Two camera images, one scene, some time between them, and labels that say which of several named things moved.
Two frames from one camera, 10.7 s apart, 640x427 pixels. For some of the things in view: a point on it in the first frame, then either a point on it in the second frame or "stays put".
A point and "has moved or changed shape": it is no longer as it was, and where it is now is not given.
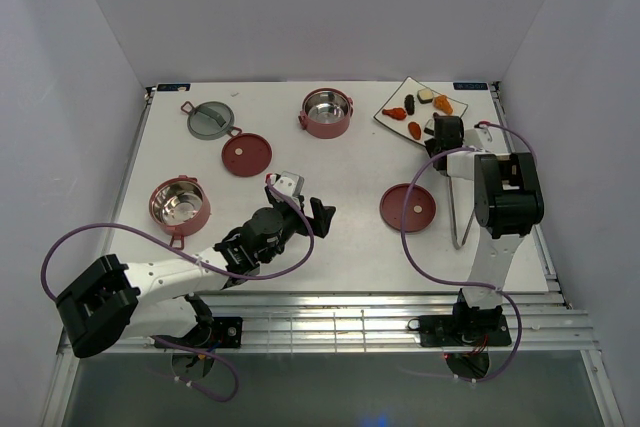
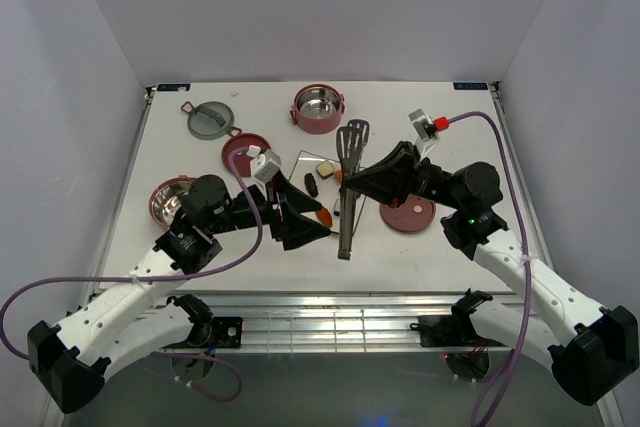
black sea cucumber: [409, 102] to [310, 184]
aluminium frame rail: [373, 323] stays put
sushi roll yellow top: [425, 95] to [325, 169]
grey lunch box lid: [208, 120] stays put
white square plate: [414, 103] to [319, 180]
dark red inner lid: [246, 154] stays put
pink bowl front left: [180, 207] stays put
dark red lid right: [420, 210] stays put
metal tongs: [462, 199] has moved or changed shape
